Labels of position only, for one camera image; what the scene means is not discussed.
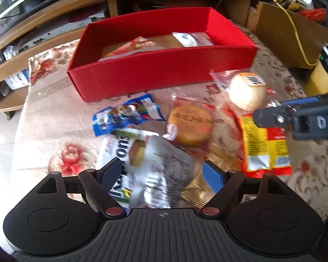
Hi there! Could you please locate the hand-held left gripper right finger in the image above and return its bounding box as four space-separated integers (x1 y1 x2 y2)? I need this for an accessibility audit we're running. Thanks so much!
199 160 291 219

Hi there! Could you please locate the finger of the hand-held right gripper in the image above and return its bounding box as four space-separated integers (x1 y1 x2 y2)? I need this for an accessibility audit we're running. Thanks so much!
281 96 322 107
254 105 293 128

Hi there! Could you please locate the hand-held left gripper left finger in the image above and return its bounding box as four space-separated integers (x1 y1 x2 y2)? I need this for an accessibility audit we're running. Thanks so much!
31 158 126 219

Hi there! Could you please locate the gold snack packet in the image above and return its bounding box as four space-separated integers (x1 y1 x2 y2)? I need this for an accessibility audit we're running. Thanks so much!
179 169 217 210

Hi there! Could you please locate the white green snack packet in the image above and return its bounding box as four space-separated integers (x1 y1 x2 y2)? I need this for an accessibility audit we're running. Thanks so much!
96 128 154 205

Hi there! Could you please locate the yellow red snack packet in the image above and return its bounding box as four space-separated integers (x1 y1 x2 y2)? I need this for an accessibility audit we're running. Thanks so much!
235 115 293 176

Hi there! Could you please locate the white round pastry packet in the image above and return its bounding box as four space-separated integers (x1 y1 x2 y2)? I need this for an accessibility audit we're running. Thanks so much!
210 69 278 115

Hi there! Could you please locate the silver snack packet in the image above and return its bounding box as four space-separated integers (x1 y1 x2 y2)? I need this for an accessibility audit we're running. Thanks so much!
128 135 195 210

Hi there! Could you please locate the brown round cake packet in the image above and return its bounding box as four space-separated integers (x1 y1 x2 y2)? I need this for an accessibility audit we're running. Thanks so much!
164 94 217 153

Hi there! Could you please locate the blue snack packet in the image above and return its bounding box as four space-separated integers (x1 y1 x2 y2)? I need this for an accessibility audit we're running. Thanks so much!
92 94 166 137

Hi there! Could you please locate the clear packet with white label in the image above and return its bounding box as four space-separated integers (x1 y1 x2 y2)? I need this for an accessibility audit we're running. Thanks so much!
172 32 215 47

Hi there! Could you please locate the red cardboard box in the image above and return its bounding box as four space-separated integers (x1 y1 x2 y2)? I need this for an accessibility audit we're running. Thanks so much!
67 7 259 103

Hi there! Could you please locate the orange puffed snack packet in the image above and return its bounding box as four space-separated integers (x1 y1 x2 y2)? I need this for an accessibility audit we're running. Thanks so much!
104 36 164 60

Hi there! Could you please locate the yellow bin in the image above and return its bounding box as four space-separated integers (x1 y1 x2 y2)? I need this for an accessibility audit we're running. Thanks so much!
305 45 328 98

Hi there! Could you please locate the brown cardboard box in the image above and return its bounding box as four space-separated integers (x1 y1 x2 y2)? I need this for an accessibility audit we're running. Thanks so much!
255 1 328 69

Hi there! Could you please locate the floral tablecloth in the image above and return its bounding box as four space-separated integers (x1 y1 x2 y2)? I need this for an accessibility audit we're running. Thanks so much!
14 24 328 224

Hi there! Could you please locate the orange red bag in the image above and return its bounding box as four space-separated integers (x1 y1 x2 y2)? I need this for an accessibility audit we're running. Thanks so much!
301 8 327 24

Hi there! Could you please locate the blue white carton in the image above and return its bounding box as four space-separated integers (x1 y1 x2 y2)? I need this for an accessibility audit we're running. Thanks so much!
4 69 30 90

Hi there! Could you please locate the silver media player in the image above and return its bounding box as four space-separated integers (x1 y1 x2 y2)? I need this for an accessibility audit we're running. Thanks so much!
16 19 86 53

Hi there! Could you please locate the television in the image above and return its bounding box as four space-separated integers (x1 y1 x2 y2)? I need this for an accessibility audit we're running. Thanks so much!
0 0 69 37

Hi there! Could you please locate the yellow cable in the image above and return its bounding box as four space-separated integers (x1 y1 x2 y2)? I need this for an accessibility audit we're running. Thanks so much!
260 0 320 66

